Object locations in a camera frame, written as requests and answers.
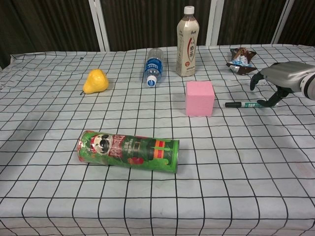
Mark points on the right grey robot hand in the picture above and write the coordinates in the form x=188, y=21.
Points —
x=283, y=75

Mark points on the black green marker pen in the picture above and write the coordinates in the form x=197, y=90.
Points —
x=242, y=104

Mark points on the pink foam cube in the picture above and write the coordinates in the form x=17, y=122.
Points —
x=199, y=98

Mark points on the brown snack wrapper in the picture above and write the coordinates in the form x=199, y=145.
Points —
x=241, y=61

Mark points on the milk tea bottle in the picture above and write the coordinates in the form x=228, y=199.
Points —
x=187, y=49

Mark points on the clear blue-label water bottle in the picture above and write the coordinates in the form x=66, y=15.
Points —
x=154, y=66

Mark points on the white black grid tablecloth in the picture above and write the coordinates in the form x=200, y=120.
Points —
x=147, y=172

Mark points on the green Pringles can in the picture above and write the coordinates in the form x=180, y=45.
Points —
x=130, y=152

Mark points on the yellow toy pear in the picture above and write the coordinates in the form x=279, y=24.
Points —
x=95, y=82

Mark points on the white frame post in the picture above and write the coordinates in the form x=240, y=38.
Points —
x=283, y=20
x=212, y=22
x=99, y=24

